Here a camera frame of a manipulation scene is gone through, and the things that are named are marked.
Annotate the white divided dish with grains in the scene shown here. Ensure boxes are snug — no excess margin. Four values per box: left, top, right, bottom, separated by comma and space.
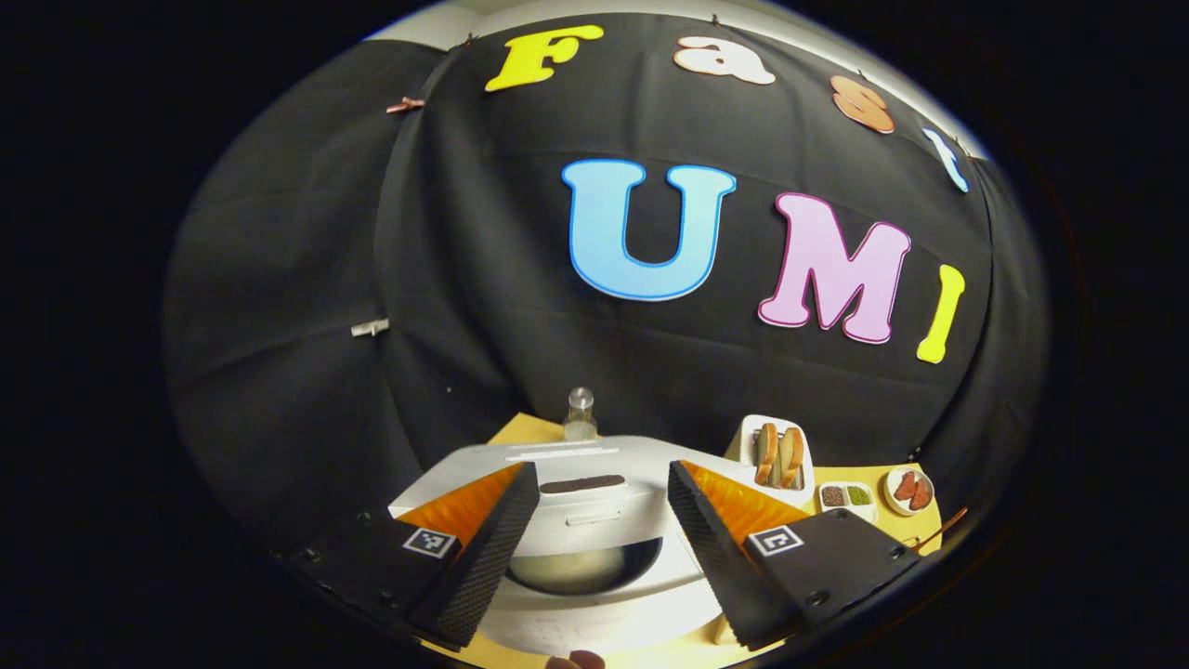
817, 480, 878, 524

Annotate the brown wooden spoon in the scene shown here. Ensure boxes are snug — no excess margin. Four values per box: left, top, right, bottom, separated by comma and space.
915, 506, 969, 551

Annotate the white rice cooker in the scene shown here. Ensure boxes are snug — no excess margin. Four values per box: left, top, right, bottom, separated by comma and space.
387, 435, 758, 657

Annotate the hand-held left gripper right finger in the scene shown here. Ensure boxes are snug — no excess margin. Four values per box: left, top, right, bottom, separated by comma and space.
667, 459, 948, 651

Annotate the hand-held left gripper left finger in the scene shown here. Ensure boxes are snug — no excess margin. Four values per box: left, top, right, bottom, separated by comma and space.
274, 462, 542, 651

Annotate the white toaster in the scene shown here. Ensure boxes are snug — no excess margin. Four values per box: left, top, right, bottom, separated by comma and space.
725, 414, 817, 507

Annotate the round white plate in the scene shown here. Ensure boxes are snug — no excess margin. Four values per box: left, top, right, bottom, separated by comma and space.
882, 466, 935, 518

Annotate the black backdrop cloth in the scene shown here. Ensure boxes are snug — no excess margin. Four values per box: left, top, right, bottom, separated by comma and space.
163, 11, 1051, 568

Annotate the toasted bread slice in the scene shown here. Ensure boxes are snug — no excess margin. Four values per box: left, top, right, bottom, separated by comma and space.
778, 426, 805, 490
754, 423, 779, 487

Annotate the small glass bottle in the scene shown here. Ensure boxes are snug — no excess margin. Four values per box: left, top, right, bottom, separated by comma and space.
563, 387, 599, 442

